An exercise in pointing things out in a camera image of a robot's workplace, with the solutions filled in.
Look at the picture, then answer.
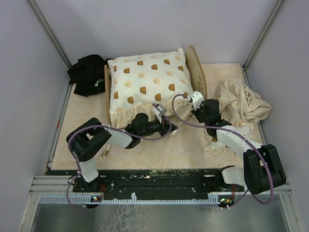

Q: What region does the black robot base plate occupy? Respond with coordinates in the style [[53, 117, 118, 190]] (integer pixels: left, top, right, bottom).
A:
[[45, 168, 244, 201]]

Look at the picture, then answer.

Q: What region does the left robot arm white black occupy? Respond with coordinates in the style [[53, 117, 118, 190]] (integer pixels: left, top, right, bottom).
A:
[[66, 113, 178, 192]]

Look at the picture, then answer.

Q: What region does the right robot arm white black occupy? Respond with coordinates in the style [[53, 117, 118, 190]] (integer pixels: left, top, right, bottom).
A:
[[190, 99, 286, 194]]

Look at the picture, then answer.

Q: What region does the aluminium corner rail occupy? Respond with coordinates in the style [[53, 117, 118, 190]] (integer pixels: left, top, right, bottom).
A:
[[27, 0, 72, 68], [242, 0, 285, 71]]

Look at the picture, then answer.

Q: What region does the bear print white cushion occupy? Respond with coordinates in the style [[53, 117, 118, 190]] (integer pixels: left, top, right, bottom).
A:
[[98, 47, 197, 165]]

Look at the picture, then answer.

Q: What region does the wooden pet bed frame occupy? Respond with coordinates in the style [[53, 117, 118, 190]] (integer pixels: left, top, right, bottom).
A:
[[103, 45, 209, 126]]

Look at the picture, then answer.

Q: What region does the left aluminium corner rail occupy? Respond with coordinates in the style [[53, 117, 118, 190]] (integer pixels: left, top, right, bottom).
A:
[[27, 0, 72, 68]]

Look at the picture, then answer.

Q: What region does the grey slotted cable duct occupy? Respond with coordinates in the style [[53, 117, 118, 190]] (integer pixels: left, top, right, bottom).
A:
[[38, 193, 236, 206]]

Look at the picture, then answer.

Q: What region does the small bear print cloth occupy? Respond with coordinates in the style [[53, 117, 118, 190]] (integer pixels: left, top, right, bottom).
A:
[[202, 124, 255, 157]]

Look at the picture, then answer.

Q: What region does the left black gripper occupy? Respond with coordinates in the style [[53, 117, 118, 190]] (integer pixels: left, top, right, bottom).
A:
[[139, 116, 178, 138]]

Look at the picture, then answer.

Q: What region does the black cloth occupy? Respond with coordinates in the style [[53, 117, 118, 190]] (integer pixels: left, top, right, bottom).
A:
[[67, 54, 110, 97]]

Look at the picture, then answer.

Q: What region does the right aluminium corner rail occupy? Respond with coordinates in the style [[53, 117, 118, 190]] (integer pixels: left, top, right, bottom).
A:
[[242, 0, 285, 71]]

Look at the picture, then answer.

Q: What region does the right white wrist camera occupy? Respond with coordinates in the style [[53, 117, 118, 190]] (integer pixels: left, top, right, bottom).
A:
[[188, 91, 205, 109]]

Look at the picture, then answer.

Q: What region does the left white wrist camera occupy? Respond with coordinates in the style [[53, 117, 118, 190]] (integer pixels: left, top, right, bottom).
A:
[[152, 103, 167, 119]]

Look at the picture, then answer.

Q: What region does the cream crumpled blanket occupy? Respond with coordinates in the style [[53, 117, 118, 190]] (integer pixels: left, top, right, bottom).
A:
[[215, 80, 272, 125]]

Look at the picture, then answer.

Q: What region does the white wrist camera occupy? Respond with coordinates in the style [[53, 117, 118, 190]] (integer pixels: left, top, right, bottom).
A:
[[188, 91, 205, 109], [152, 103, 167, 119]]

